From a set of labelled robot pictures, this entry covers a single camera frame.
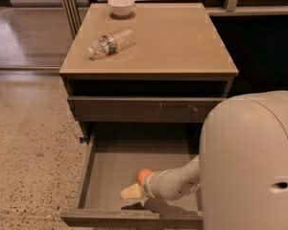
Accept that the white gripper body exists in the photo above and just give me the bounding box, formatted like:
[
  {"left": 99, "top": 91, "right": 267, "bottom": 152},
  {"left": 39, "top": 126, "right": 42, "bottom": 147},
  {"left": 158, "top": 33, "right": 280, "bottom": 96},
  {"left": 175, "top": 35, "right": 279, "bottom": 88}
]
[{"left": 140, "top": 168, "right": 200, "bottom": 201}]

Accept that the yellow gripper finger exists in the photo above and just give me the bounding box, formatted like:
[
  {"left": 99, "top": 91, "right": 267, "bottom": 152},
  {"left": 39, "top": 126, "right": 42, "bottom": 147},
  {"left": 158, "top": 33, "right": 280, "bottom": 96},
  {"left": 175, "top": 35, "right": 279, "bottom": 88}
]
[{"left": 120, "top": 183, "right": 142, "bottom": 199}]

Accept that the metal window frame rail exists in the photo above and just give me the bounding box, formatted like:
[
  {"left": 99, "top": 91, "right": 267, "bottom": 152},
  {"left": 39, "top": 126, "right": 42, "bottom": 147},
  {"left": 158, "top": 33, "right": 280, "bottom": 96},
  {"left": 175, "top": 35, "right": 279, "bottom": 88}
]
[{"left": 61, "top": 0, "right": 81, "bottom": 37}]

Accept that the clear plastic water bottle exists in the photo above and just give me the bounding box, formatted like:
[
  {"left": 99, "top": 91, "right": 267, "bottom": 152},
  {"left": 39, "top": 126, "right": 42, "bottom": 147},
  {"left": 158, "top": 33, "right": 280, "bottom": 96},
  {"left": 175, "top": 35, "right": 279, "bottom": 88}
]
[{"left": 87, "top": 27, "right": 136, "bottom": 59}]

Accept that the brown drawer cabinet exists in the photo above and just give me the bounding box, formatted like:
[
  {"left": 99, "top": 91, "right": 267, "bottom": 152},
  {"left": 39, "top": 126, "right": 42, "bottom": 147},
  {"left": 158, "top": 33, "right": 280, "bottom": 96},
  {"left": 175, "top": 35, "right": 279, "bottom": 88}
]
[{"left": 60, "top": 3, "right": 238, "bottom": 137}]

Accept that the orange fruit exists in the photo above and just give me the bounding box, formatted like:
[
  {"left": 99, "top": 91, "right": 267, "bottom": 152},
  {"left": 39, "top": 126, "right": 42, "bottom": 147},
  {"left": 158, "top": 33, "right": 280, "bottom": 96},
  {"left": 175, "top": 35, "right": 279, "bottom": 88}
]
[{"left": 137, "top": 169, "right": 152, "bottom": 183}]

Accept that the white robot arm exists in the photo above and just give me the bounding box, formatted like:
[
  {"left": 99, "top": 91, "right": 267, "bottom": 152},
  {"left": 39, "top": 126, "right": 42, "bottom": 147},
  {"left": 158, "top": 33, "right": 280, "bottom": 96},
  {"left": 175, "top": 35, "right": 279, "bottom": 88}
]
[{"left": 120, "top": 91, "right": 288, "bottom": 230}]

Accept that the open grey middle drawer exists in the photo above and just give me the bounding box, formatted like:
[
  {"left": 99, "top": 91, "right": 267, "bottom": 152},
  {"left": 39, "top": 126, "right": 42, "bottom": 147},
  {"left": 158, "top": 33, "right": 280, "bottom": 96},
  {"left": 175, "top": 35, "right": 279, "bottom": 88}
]
[{"left": 60, "top": 123, "right": 204, "bottom": 230}]

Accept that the white ceramic bowl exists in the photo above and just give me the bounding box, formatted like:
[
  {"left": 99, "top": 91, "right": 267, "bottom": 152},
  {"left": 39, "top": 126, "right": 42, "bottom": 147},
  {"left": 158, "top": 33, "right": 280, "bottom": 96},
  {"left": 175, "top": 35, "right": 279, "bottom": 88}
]
[{"left": 108, "top": 0, "right": 134, "bottom": 17}]

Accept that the closed grey top drawer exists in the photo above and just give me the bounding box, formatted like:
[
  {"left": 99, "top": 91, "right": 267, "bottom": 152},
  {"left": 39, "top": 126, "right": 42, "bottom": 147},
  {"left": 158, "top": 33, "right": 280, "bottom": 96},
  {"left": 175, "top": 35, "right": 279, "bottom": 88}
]
[{"left": 67, "top": 96, "right": 225, "bottom": 123}]

